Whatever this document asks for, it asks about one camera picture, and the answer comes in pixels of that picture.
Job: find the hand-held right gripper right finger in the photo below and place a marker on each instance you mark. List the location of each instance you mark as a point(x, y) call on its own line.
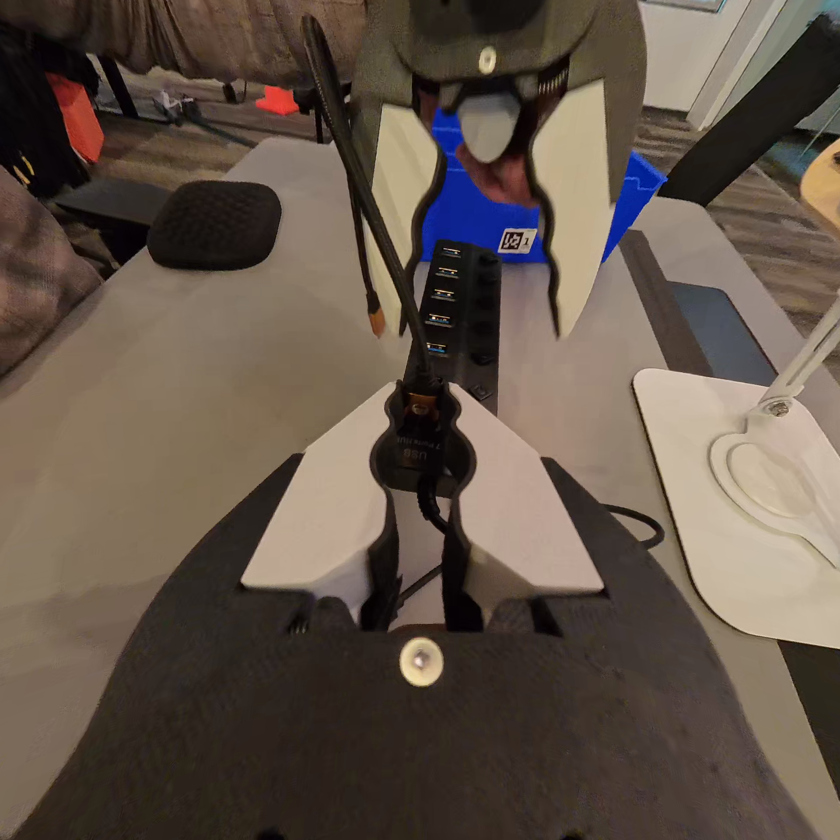
point(525, 525)

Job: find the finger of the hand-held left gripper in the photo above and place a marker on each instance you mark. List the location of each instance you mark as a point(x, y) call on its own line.
point(400, 170)
point(581, 197)

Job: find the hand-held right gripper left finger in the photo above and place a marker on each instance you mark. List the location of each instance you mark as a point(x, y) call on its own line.
point(321, 512)

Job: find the black usb hub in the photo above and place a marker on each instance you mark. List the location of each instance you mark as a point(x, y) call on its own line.
point(469, 315)

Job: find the person's left hand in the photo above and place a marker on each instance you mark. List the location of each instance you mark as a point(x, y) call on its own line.
point(499, 184)

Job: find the blue plastic bin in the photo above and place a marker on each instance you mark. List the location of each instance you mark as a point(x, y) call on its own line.
point(472, 216)

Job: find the orange traffic cone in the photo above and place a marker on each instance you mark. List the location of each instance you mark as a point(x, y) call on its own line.
point(279, 100)

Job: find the black office chair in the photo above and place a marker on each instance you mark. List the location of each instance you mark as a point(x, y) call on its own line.
point(741, 134)

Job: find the black textured armrest pad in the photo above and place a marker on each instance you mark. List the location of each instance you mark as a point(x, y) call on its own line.
point(213, 223)

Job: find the person's plaid shirt torso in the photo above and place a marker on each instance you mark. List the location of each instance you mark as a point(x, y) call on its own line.
point(39, 275)

